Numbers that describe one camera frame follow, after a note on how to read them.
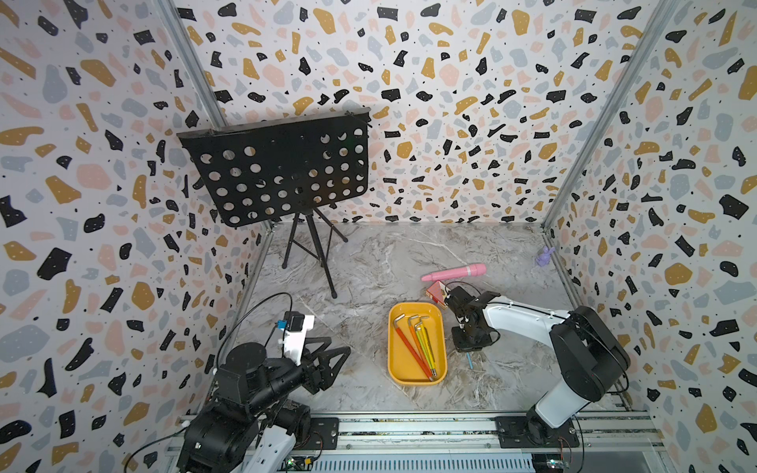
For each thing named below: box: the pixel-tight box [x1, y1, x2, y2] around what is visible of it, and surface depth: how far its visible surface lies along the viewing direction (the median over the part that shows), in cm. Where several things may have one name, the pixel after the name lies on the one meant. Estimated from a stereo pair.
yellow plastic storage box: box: [387, 301, 449, 387], surface depth 90 cm
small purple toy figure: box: [535, 245, 556, 268], surface depth 111 cm
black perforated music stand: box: [176, 107, 372, 299], surface depth 73 cm
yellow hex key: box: [417, 315, 438, 377], surface depth 89 cm
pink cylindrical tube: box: [420, 263, 487, 282], surface depth 107 cm
